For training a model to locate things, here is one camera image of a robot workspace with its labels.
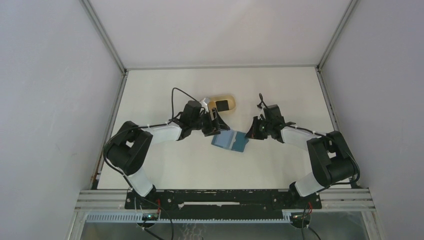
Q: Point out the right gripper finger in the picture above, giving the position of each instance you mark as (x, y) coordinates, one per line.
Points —
(253, 133)
(256, 124)

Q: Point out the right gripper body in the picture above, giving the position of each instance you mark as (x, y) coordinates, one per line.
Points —
(265, 128)

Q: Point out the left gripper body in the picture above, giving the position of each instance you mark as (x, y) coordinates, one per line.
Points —
(208, 126)

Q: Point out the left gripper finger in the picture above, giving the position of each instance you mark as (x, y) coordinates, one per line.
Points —
(214, 115)
(220, 126)

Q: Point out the blue leather card holder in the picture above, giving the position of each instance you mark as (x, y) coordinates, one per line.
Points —
(231, 140)

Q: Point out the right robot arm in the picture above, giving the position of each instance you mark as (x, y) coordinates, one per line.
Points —
(330, 158)

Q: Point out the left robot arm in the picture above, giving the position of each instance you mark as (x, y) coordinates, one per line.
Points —
(126, 151)

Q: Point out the black card in tray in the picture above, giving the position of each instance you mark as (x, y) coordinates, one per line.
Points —
(222, 105)

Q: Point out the beige oval tray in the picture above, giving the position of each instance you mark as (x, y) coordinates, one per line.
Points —
(229, 97)

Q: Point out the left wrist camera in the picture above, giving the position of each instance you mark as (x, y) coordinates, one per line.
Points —
(205, 104)

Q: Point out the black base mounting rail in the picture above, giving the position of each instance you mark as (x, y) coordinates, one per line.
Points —
(174, 203)

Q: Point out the white slotted cable duct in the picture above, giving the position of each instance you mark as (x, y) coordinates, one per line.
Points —
(132, 217)

